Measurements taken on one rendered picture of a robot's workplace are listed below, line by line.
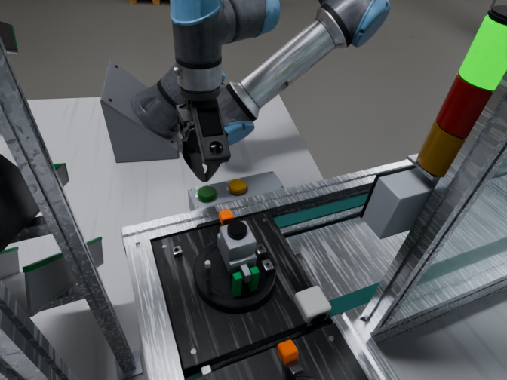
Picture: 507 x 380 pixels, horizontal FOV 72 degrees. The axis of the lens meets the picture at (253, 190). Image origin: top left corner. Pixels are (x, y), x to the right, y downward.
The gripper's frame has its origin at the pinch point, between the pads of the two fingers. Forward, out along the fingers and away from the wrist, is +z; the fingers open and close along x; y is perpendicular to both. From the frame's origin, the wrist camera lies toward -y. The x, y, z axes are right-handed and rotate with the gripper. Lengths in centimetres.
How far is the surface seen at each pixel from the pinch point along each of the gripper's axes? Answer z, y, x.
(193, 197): 4.8, 0.4, 2.8
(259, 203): 5.3, -5.3, -10.1
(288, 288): 3.8, -27.0, -6.2
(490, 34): -39, -33, -15
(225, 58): 101, 287, -104
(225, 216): -6.8, -17.1, 1.8
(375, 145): 101, 108, -163
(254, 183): 4.8, 0.4, -11.4
